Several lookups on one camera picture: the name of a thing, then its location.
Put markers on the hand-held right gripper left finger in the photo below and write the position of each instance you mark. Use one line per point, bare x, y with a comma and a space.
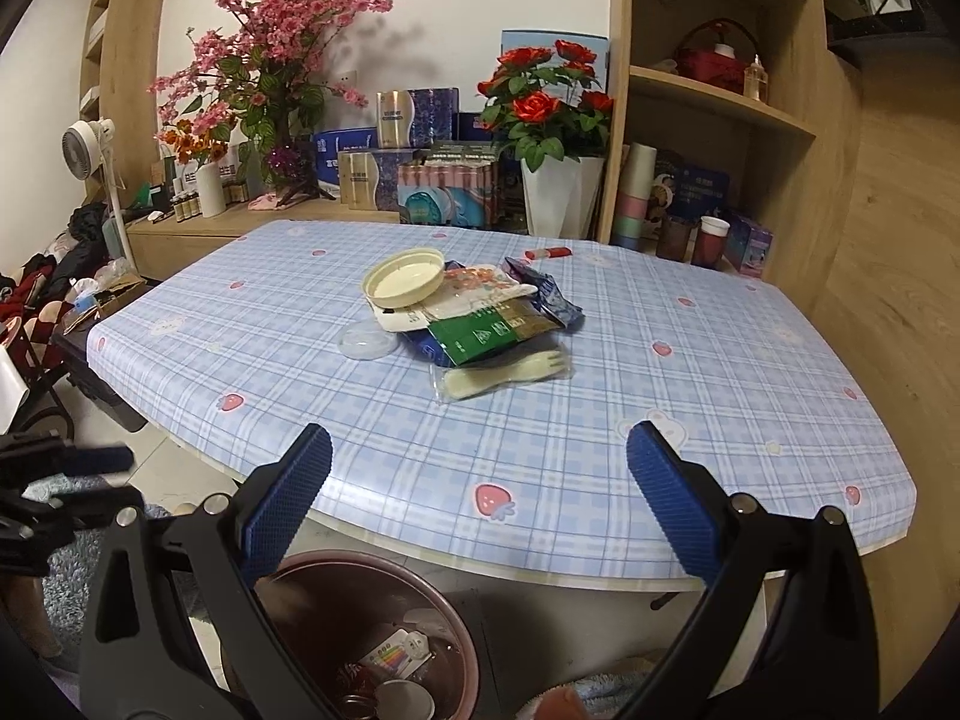
289, 495

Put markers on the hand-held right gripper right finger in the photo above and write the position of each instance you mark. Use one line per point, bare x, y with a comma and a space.
671, 495

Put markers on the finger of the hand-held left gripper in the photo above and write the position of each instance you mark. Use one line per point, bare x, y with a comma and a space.
97, 459
105, 499

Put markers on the brown round waste bin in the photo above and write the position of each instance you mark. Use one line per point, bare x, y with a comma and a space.
322, 607

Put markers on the clear round plastic lid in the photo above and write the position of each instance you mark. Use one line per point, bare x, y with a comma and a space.
367, 341

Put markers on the cream spork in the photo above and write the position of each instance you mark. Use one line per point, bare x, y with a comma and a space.
480, 382

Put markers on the gold brown sachet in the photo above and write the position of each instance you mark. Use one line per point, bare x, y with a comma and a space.
529, 322

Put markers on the blue snack wrapper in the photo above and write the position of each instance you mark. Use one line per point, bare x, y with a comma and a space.
555, 304

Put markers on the green sachet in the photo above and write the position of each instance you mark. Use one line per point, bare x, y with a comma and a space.
469, 337

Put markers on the cream round plastic lid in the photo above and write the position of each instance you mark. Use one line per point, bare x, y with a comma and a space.
405, 281

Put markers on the white torn packet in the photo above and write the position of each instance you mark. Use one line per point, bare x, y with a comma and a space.
450, 307

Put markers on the colourful printed wrapper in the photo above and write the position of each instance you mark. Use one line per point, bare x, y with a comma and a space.
487, 283

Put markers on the person's fuzzy blue left leg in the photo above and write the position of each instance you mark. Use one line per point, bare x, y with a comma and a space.
71, 577

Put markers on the person's fuzzy blue leg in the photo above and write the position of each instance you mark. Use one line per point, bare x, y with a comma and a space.
71, 577
615, 690

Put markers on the black storage case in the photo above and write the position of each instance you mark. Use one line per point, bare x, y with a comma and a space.
97, 390

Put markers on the blue plaid tablecloth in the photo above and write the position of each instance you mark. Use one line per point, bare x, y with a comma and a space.
525, 465

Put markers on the person's fuzzy blue right leg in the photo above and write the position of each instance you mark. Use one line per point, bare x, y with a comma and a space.
615, 690

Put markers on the red paper cup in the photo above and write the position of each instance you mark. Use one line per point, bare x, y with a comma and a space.
709, 247

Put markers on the dark glass cup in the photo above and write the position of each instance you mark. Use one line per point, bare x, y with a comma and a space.
673, 240

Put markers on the small pale blue box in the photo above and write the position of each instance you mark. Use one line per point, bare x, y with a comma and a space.
750, 244

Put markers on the row of small amber bottles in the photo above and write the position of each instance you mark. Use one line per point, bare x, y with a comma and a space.
184, 208

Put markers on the red lighter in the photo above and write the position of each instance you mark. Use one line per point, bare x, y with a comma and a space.
547, 252

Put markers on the white vase orange flowers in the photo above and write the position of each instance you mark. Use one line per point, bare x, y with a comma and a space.
211, 191

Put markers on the stack of pastel cups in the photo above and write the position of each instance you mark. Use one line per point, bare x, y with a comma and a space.
634, 202

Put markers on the dark blue printed box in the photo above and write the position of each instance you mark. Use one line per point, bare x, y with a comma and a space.
701, 191

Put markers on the white standing fan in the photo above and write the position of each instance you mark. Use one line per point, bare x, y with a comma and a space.
81, 146

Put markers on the red rose plant white pot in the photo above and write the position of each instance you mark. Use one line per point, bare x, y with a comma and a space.
559, 202

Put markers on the silver and blue gift box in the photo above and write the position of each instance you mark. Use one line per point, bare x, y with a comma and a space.
431, 116
382, 180

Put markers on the blue carton box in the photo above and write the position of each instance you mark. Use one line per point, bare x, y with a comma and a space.
345, 142

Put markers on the clear perfume bottle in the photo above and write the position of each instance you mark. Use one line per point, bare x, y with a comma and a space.
755, 79

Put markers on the red basket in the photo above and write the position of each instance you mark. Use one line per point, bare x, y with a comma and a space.
709, 67

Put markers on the pink blossom artificial tree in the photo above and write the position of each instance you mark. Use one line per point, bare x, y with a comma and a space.
277, 22

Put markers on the light blue flat box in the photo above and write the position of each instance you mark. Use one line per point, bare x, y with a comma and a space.
525, 45

